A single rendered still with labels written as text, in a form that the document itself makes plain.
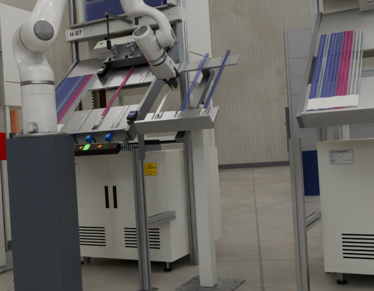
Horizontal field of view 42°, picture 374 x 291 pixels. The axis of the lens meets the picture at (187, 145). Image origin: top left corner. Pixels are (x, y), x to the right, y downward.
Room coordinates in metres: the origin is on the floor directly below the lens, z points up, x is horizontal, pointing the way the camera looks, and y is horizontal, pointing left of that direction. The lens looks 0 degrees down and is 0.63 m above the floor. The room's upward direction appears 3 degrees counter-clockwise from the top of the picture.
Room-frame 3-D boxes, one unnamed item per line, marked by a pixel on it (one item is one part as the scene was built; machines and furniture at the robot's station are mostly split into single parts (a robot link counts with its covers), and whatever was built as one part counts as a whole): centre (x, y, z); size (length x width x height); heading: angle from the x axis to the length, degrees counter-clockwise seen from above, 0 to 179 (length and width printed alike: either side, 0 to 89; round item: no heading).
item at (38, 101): (1.75, 0.53, 0.79); 0.19 x 0.19 x 0.18
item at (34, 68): (1.78, 0.55, 1.00); 0.19 x 0.12 x 0.24; 34
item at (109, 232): (2.87, 0.27, 0.31); 0.70 x 0.65 x 0.62; 63
